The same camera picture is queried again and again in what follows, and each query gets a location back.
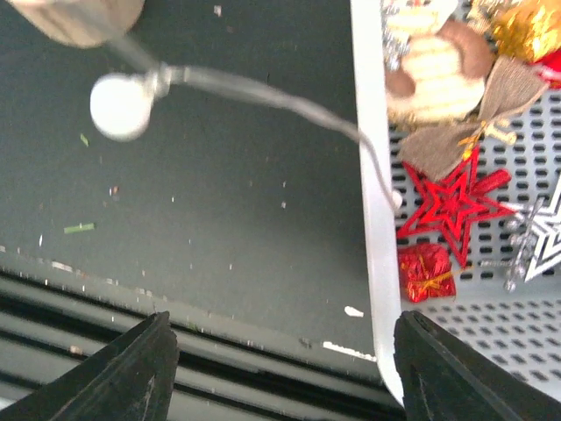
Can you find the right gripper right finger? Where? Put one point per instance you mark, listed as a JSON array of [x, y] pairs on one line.
[[445, 379]]

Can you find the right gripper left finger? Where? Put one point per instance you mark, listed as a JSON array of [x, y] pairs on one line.
[[132, 378]]

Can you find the white plastic perforated basket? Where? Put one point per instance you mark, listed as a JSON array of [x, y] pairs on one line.
[[517, 330]]

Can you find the white ball string lights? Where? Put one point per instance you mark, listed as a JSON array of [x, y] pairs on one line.
[[120, 105]]

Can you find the small green christmas tree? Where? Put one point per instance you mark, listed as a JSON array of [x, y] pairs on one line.
[[82, 24]]

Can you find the red gift box ornament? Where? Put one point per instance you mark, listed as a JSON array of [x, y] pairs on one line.
[[425, 272]]

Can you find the silver star ornament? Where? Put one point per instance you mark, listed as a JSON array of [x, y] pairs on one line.
[[536, 241]]

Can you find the red star ornament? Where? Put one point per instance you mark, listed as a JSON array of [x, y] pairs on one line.
[[451, 205]]

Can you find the burlap bow ornament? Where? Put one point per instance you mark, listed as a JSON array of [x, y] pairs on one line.
[[435, 151]]

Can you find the wooden snowman ornament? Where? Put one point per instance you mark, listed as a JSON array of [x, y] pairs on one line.
[[436, 66]]

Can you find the red santa hat ornament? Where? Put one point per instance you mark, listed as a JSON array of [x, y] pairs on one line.
[[548, 69]]

